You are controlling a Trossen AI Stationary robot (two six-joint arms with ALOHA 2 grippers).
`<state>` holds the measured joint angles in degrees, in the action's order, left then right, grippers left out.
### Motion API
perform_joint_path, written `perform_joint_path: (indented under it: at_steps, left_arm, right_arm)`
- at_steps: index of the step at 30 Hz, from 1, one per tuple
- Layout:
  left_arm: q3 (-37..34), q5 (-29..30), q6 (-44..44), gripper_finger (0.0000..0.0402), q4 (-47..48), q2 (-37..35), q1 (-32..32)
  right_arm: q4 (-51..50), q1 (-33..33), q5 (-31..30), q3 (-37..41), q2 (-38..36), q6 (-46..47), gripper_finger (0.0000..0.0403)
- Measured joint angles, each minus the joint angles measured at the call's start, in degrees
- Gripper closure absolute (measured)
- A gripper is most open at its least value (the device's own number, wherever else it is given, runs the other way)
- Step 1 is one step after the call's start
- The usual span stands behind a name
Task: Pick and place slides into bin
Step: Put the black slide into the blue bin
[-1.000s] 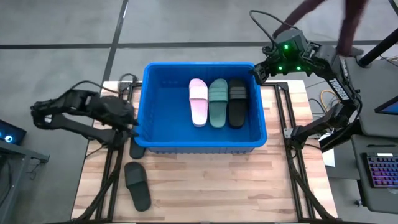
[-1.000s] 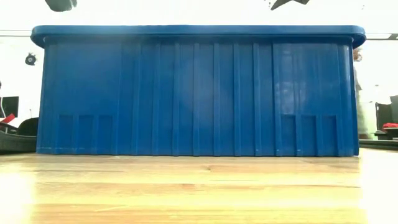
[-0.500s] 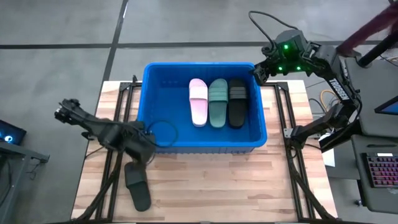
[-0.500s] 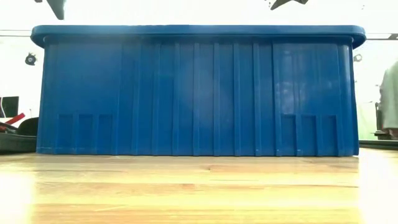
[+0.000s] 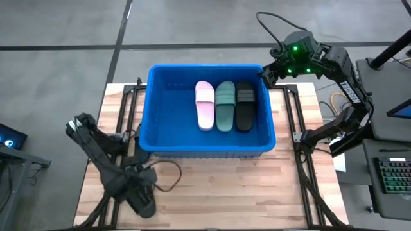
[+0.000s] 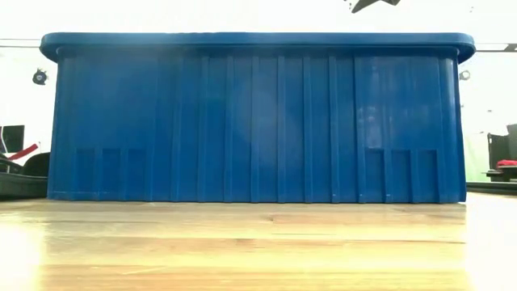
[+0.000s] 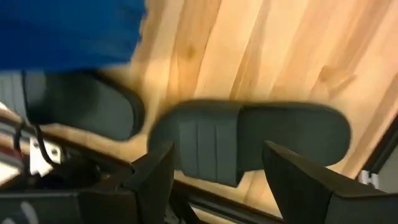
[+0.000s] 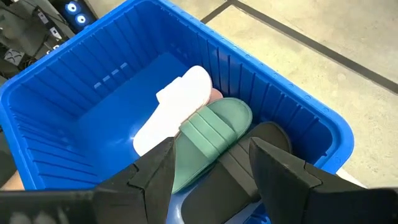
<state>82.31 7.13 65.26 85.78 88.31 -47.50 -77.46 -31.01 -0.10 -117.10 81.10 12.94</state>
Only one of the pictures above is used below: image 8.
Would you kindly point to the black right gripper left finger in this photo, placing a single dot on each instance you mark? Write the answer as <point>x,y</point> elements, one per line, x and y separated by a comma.
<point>149,193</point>

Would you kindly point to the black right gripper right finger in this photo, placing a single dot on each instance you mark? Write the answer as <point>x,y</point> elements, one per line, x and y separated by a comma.
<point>286,193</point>

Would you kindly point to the black rubber slide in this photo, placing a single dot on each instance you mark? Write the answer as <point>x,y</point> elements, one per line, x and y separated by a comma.
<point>230,180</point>

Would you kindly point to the green rubber slide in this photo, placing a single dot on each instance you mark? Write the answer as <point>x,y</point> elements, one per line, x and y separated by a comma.
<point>199,146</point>

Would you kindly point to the pink rubber slide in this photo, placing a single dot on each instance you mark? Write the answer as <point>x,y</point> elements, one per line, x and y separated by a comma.
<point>217,96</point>
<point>174,112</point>

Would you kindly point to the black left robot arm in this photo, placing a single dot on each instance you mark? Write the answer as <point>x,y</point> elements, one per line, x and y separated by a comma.
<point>28,34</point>

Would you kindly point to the blue plastic bin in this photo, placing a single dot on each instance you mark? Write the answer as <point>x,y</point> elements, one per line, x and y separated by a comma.
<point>109,124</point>

